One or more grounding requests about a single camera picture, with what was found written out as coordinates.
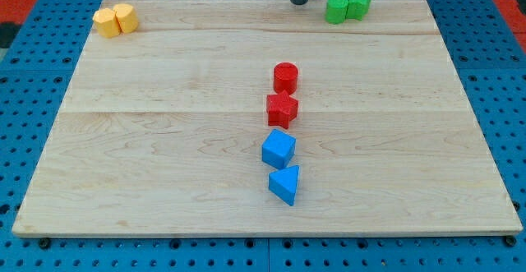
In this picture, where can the green star block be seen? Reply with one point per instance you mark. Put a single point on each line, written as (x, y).
(357, 9)

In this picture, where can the yellow heptagon block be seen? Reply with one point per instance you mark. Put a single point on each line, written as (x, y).
(106, 23)

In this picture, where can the red star block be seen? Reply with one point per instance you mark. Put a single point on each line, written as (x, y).
(281, 109)

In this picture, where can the light wooden board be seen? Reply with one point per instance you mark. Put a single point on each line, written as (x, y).
(160, 131)

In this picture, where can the red cylinder block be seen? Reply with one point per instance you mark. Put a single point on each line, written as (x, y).
(285, 77)

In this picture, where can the blue cube block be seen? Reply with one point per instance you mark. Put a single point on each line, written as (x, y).
(278, 149)

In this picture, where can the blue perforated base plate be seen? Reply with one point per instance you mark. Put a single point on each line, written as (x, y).
(484, 47)

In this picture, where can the green cylinder block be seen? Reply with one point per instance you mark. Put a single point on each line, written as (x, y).
(336, 11)

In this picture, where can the blue triangle block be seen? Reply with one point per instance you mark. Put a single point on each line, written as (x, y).
(284, 183)

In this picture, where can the yellow hexagon block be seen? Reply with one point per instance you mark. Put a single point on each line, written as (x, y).
(127, 17)

